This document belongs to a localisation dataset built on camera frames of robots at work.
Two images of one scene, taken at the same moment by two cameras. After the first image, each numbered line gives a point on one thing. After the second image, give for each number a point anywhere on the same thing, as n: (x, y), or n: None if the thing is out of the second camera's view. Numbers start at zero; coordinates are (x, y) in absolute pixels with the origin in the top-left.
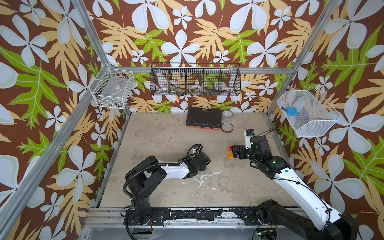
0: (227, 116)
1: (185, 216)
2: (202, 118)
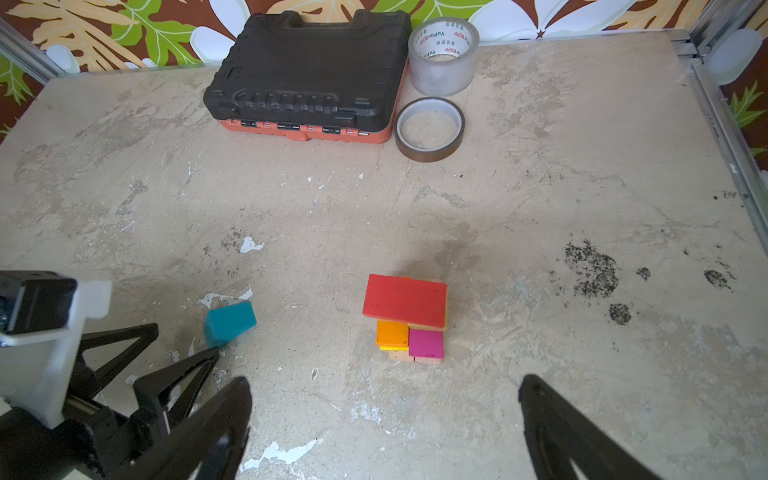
0: (442, 56)
1: None
2: (322, 82)
